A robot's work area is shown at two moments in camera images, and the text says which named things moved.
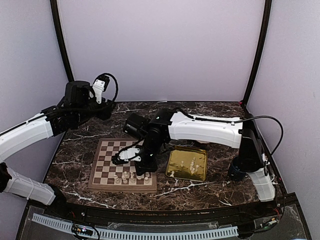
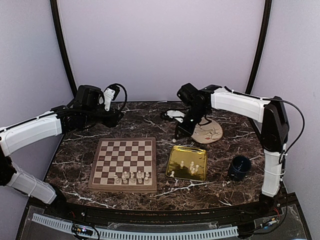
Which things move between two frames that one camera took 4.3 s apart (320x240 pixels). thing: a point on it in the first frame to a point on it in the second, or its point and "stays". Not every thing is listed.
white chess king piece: [125, 180] stays
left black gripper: [105, 113] to [113, 119]
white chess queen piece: [116, 179] stays
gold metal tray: [189, 163] stays
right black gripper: [140, 168] to [186, 131]
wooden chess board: [107, 176] stays
